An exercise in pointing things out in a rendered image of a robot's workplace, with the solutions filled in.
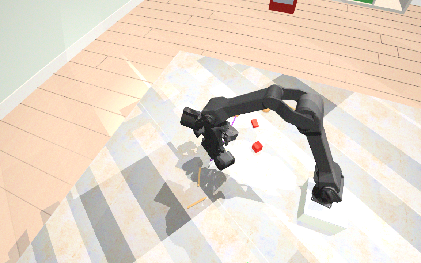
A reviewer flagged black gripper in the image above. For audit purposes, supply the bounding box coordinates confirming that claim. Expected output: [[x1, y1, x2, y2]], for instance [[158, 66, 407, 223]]
[[193, 126, 235, 171]]

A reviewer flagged red wooden block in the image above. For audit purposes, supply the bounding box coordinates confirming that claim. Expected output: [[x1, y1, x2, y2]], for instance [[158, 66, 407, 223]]
[[251, 119, 259, 128]]

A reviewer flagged red cube with hole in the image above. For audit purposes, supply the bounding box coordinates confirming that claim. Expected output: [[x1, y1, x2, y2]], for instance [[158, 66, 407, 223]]
[[252, 141, 263, 153]]

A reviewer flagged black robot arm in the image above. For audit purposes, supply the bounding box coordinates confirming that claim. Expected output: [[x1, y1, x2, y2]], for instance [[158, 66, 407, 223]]
[[180, 84, 344, 209]]

